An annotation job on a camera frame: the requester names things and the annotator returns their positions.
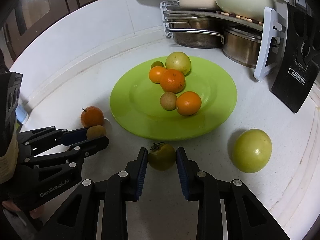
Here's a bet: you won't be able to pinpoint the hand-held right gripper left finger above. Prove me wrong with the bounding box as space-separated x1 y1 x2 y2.
37 147 148 240

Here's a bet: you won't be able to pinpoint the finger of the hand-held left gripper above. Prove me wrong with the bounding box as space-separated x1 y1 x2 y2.
17 126 88 153
24 136 110 170

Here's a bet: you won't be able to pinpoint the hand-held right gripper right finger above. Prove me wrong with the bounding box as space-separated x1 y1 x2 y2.
176 147 288 240

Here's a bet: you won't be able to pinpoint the small brown longan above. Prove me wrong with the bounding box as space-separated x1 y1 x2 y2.
160 92 178 111
86 125 107 139

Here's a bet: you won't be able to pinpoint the green tomato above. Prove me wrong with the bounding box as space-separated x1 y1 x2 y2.
148 142 177 171

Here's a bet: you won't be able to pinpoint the small orange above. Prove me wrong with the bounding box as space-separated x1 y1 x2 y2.
149 66 167 84
175 91 202 116

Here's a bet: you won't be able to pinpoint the green plate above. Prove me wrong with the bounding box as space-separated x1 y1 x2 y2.
110 56 237 141

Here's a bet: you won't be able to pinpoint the large dark orange tangerine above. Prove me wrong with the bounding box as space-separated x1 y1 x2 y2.
160 69 186 94

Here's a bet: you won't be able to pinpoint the yellow apple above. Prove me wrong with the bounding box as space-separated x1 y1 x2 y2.
165 52 192 76

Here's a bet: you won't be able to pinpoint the person's left hand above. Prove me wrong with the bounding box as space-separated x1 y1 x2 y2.
0 199 47 230

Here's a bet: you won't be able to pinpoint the orange with stem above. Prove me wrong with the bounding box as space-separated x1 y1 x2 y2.
80 106 104 127

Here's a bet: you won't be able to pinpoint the white blue pump bottle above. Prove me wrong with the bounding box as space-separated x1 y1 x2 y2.
15 105 28 124

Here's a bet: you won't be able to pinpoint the pale green apple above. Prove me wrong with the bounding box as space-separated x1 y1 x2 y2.
231 129 272 174

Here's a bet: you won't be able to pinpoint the black knife block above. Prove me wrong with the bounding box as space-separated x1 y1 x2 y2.
271 2 320 114

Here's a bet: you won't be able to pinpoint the grey white shelf rack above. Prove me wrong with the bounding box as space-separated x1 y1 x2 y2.
160 1 288 82

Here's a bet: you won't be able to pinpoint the wooden bead trivet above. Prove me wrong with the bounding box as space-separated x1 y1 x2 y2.
216 10 264 26

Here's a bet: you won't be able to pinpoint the black kitchen scissors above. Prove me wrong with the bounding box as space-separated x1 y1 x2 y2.
292 12 319 67

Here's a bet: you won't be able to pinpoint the brown wall cabinet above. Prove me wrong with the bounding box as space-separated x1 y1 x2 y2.
0 0 135 63

